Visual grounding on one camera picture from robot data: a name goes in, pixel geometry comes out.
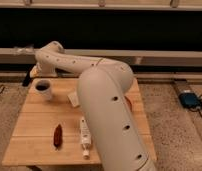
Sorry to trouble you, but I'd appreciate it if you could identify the white tube with cap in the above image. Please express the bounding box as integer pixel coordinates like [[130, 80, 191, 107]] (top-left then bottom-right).
[[80, 117, 92, 159]]

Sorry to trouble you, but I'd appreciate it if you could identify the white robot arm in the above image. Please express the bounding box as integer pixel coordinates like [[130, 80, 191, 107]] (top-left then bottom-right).
[[35, 41, 157, 171]]

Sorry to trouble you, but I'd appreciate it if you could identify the orange bowl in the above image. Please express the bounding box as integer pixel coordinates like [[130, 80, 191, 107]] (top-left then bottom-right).
[[125, 96, 132, 111]]

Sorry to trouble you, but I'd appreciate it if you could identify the wooden table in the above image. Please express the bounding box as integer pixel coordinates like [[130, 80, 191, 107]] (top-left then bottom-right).
[[3, 78, 156, 166]]

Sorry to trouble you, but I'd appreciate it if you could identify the white ceramic cup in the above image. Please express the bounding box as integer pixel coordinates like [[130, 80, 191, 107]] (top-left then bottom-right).
[[35, 80, 53, 101]]

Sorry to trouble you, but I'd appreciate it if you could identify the red chili pepper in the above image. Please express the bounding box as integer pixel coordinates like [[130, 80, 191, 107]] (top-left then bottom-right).
[[53, 125, 62, 148]]

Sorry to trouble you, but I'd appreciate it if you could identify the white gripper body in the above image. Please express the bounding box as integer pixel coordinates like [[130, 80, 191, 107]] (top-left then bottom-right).
[[30, 62, 57, 78]]

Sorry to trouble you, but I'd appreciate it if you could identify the blue box on floor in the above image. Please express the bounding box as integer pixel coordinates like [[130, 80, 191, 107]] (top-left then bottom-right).
[[178, 93, 200, 108]]

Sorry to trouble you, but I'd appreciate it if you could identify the black stand leg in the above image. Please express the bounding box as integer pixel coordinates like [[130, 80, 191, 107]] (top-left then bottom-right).
[[22, 65, 34, 87]]

